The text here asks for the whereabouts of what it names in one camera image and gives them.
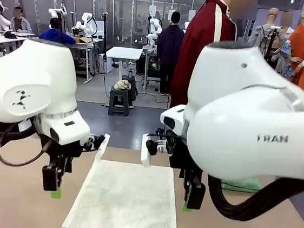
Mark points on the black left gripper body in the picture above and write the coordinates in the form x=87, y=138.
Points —
x=61, y=152

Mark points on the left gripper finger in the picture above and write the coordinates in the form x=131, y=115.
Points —
x=53, y=177
x=69, y=165

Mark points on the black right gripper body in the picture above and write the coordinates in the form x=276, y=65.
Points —
x=182, y=160

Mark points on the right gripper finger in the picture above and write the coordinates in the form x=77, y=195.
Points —
x=182, y=174
x=195, y=194

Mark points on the green towel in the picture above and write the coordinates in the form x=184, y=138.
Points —
x=242, y=184

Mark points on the white towel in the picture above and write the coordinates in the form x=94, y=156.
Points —
x=124, y=198

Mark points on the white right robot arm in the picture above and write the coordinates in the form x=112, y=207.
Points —
x=249, y=116

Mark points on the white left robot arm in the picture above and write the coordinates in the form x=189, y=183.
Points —
x=36, y=80

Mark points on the grey plastic stool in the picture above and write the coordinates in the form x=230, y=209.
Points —
x=120, y=93

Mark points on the dark plastic stool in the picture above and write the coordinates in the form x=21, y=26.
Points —
x=133, y=87

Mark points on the beige cloth bundle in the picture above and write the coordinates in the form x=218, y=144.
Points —
x=122, y=85

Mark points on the computer tower with coloured lights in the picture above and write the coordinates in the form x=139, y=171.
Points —
x=154, y=65

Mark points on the metal tumbler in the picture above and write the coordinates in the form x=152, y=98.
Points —
x=130, y=74

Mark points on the white desk with metal legs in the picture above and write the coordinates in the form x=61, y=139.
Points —
x=88, y=46

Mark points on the person in navy hoodie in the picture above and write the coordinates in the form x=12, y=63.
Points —
x=169, y=47

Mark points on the open cardboard box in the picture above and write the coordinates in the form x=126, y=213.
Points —
x=82, y=40

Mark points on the person in blue hoodie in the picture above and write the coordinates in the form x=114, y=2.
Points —
x=54, y=37

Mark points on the small white standing desk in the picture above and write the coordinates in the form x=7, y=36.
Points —
x=124, y=52

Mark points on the person in red jacket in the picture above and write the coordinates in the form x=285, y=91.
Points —
x=197, y=42

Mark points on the black tripod pole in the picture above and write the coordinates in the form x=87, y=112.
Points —
x=61, y=28
x=104, y=38

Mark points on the long white desk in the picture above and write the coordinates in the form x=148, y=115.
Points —
x=2, y=39

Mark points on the black cap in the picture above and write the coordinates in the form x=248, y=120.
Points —
x=10, y=34

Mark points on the seated person in grey jacket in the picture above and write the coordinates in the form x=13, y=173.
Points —
x=21, y=25

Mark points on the figure in white open shirt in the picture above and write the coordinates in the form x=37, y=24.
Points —
x=280, y=65

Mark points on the mannequin in grey hoodie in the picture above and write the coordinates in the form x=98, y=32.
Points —
x=258, y=35

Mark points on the mannequin in blue floral dress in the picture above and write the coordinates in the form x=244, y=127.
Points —
x=286, y=49

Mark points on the mannequin in orange jacket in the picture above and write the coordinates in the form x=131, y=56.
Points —
x=300, y=45

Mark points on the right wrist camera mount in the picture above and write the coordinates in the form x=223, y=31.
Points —
x=146, y=157

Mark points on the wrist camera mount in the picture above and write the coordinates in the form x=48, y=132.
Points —
x=102, y=144
x=146, y=157

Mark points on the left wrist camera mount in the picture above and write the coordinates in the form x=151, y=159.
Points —
x=102, y=144

